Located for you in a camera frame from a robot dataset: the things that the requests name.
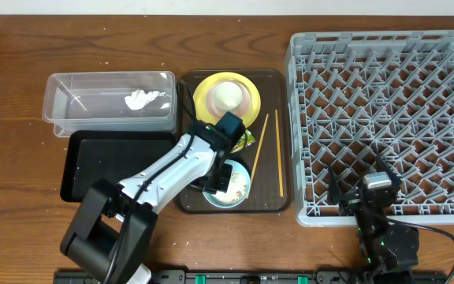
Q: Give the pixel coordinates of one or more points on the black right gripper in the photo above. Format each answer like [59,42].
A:
[356,198]

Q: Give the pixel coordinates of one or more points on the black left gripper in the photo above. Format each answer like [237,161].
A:
[225,184]

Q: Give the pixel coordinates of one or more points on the light blue bowl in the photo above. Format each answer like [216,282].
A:
[238,188]

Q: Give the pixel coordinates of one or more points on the wooden chopstick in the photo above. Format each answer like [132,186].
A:
[279,159]
[257,154]

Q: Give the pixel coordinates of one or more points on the white paper cup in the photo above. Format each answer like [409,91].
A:
[227,95]

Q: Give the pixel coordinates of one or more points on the white tissue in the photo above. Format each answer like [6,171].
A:
[139,98]

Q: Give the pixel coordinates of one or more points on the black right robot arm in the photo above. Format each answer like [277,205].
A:
[390,248]

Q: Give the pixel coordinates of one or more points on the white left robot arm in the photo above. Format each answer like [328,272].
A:
[112,228]

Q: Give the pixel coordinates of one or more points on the grey dishwasher rack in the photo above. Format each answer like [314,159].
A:
[354,97]

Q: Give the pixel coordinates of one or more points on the brown serving tray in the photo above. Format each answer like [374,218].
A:
[264,197]

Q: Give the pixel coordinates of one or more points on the pink bowl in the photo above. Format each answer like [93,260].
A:
[217,112]

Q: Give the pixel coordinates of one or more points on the black tray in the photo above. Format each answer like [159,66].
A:
[111,155]

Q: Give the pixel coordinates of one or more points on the clear plastic bin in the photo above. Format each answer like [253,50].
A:
[96,101]

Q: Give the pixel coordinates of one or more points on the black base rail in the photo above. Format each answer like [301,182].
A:
[318,277]

